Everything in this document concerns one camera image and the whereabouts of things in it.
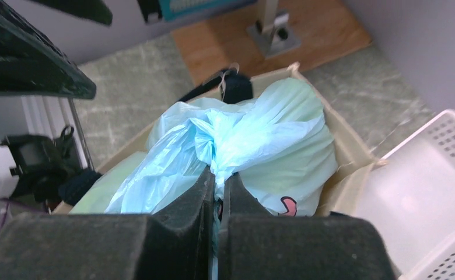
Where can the light blue printed grocery bag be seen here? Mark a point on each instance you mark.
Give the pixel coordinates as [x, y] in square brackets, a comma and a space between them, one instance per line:
[278, 143]

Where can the metal camera stand base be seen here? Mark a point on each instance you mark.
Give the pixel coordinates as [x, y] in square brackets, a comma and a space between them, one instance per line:
[271, 31]

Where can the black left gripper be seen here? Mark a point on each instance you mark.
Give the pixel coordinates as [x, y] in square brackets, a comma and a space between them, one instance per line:
[49, 169]

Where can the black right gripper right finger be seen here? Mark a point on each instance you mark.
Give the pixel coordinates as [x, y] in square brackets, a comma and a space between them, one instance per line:
[250, 238]

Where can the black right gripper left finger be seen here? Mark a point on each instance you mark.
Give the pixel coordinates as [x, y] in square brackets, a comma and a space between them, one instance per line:
[178, 240]

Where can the white perforated plastic basket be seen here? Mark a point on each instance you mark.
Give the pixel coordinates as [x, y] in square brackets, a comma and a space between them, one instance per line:
[411, 201]

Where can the wooden board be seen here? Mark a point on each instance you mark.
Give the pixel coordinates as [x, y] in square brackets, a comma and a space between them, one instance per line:
[327, 30]

